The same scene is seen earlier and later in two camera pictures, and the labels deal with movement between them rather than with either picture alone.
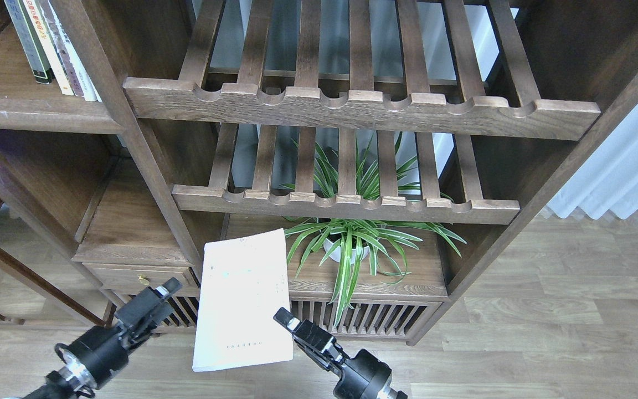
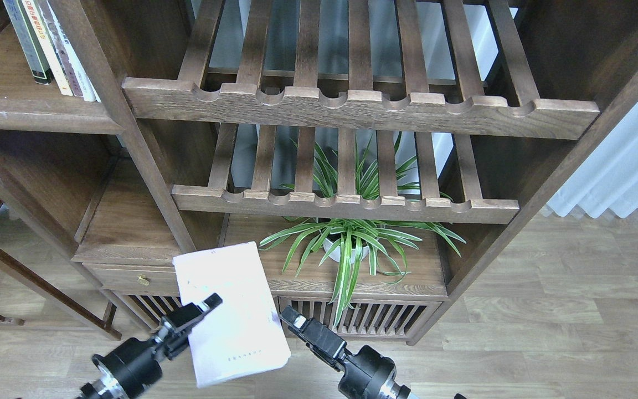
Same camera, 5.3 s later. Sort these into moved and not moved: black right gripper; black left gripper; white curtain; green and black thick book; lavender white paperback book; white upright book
Moved: black left gripper; lavender white paperback book
Not moved: white curtain; black right gripper; green and black thick book; white upright book
